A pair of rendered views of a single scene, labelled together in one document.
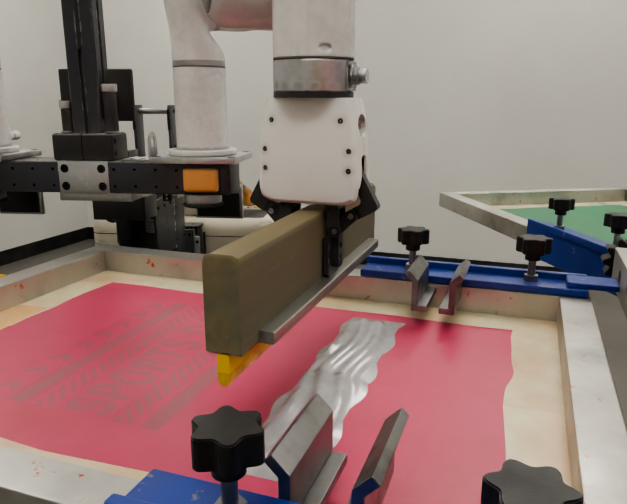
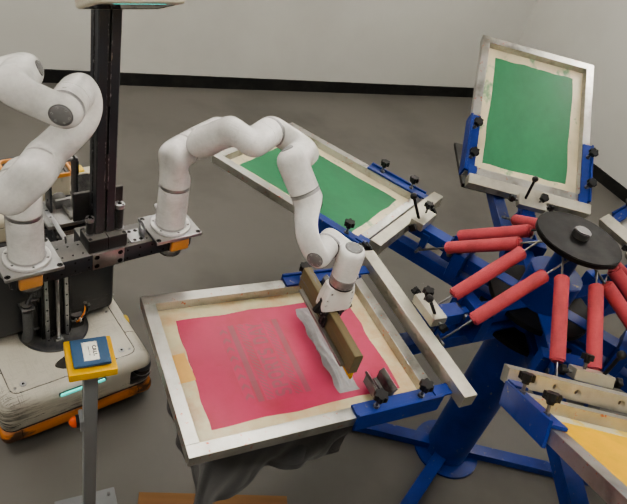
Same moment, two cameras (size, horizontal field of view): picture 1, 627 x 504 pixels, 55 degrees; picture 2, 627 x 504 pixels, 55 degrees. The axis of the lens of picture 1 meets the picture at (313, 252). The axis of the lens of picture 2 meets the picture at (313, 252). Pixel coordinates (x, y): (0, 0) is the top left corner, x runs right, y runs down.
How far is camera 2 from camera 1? 1.63 m
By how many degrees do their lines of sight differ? 53
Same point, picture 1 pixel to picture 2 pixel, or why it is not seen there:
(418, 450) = (367, 365)
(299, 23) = (352, 276)
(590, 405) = (395, 338)
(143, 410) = (298, 385)
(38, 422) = (281, 404)
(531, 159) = not seen: outside the picture
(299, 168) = (337, 305)
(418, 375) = not seen: hidden behind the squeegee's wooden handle
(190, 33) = (184, 179)
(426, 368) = not seen: hidden behind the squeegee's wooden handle
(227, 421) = (381, 393)
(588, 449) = (404, 354)
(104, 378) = (269, 379)
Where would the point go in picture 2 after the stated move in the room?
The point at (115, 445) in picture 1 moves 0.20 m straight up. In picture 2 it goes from (309, 400) to (326, 355)
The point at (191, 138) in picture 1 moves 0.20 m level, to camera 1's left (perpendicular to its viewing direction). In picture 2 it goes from (176, 226) to (118, 244)
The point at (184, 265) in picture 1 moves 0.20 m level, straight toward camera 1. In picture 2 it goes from (203, 300) to (251, 333)
